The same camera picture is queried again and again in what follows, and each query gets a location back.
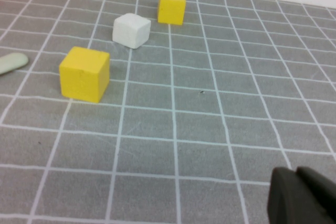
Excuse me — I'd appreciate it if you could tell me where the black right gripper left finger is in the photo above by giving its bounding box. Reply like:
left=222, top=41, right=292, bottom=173
left=267, top=166, right=323, bottom=224

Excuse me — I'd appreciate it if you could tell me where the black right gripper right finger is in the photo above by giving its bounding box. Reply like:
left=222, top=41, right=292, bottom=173
left=296, top=165, right=336, bottom=224

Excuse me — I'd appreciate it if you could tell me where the grey grid table mat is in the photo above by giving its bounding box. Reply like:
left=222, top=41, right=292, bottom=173
left=0, top=0, right=336, bottom=224

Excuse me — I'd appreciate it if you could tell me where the yellow wooden cube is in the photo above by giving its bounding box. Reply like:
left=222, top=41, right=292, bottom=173
left=58, top=46, right=111, bottom=103
left=157, top=0, right=187, bottom=26

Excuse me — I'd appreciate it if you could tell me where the white cube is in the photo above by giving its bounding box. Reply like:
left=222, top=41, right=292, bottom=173
left=112, top=13, right=152, bottom=50

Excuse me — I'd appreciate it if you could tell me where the green plastic spoon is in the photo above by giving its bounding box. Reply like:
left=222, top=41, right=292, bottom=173
left=0, top=52, right=29, bottom=76

